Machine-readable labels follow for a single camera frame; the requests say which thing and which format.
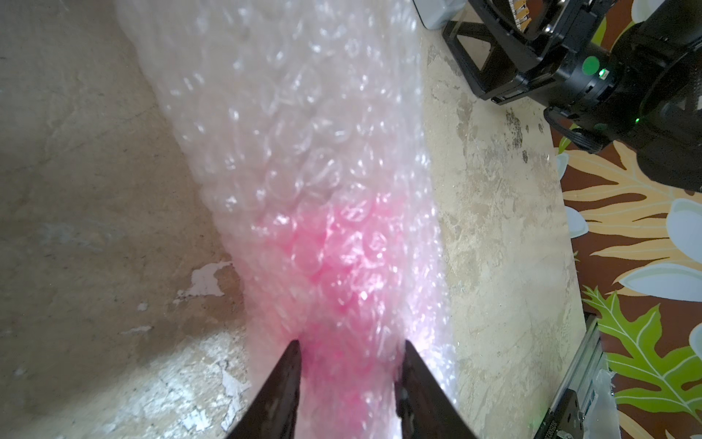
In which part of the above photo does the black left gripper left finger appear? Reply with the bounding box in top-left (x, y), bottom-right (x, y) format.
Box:
top-left (226, 340), bottom-right (302, 439)

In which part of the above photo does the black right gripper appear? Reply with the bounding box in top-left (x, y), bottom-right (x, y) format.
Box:
top-left (442, 1), bottom-right (636, 126)

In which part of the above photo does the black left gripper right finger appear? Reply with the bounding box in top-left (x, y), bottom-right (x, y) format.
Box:
top-left (394, 340), bottom-right (477, 439)

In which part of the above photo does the pink plastic wine glass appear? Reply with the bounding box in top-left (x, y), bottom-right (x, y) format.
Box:
top-left (235, 191), bottom-right (453, 438)

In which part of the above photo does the clear bubble wrap sheet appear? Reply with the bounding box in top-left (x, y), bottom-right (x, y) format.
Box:
top-left (114, 0), bottom-right (459, 439)

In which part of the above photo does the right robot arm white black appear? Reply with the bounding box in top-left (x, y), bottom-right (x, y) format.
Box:
top-left (442, 1), bottom-right (701, 192)

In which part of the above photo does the grey white small device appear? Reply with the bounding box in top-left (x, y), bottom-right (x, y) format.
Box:
top-left (413, 0), bottom-right (467, 30)

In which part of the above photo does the black battery holder with wires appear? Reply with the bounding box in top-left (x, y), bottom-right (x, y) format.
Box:
top-left (508, 0), bottom-right (532, 32)

